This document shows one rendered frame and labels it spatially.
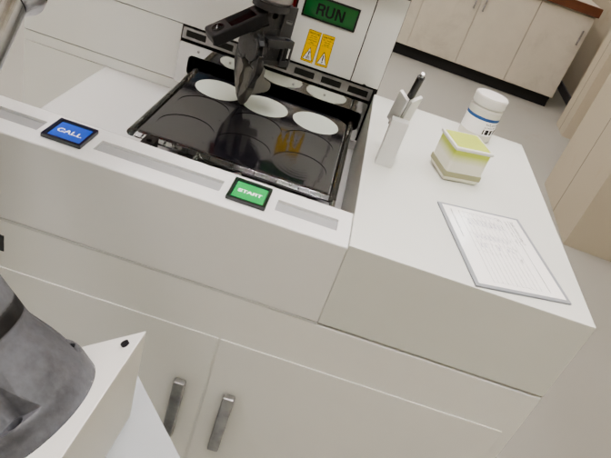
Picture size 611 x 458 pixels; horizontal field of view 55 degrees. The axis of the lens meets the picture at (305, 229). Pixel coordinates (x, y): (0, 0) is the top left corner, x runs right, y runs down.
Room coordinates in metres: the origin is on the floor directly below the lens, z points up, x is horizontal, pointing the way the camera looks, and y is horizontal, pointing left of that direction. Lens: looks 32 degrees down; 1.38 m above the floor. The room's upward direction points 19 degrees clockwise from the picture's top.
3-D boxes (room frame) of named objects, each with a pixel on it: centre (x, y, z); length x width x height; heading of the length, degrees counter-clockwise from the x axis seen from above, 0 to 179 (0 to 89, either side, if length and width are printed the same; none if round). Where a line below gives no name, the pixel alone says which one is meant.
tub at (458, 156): (1.00, -0.22, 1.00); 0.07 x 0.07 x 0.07; 20
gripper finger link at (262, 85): (1.12, 0.19, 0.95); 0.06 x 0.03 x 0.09; 133
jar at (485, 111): (1.23, -0.27, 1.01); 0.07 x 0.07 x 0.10
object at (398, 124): (0.95, -0.09, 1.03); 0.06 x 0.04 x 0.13; 2
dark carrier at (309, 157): (1.06, 0.16, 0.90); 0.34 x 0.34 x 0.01; 2
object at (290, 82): (1.27, 0.18, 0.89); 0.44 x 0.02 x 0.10; 92
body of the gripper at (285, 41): (1.13, 0.20, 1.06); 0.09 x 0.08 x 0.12; 133
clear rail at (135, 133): (0.88, 0.15, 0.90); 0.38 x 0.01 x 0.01; 92
